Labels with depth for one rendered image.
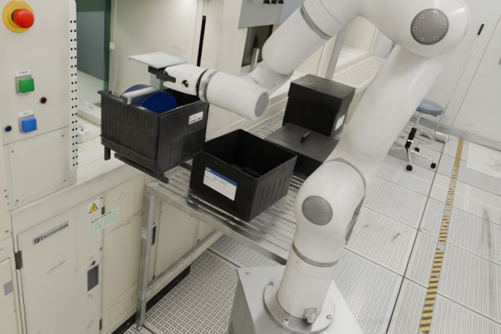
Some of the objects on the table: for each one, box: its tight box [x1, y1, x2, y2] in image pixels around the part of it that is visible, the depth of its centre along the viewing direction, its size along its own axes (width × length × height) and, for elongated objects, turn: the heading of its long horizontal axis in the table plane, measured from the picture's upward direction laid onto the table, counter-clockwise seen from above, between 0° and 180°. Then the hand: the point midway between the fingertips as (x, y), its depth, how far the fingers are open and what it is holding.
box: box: [282, 74, 356, 138], centre depth 214 cm, size 29×29×25 cm
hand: (159, 67), depth 104 cm, fingers closed on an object, 3 cm apart
